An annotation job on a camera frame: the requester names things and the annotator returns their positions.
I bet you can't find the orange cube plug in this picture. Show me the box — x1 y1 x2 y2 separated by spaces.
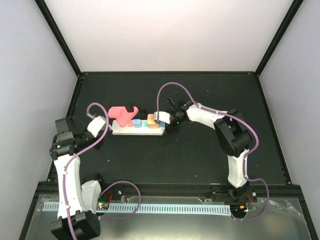
147 113 160 129

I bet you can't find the light blue slotted cable duct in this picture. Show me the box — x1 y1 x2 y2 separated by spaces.
43 201 231 216

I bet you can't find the white power strip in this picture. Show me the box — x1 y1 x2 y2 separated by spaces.
110 120 166 136

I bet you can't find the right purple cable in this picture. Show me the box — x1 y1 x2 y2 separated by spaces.
156 82 270 222

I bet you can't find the circuit board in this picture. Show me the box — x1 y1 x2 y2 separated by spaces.
97 202 110 211
230 205 250 214

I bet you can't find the black aluminium frame rail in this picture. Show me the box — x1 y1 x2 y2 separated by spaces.
37 181 303 201

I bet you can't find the right circuit board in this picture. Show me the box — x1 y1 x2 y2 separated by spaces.
230 205 250 214

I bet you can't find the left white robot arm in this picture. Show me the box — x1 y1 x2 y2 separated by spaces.
49 116 108 240

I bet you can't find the pink extension socket adapter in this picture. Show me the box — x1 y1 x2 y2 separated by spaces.
108 106 139 128

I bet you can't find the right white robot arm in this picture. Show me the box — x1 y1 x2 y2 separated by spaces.
153 98 253 202

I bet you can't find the blue cube plug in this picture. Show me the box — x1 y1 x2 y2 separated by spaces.
132 119 142 128

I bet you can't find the left circuit board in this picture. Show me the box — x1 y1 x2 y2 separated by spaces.
97 202 110 211

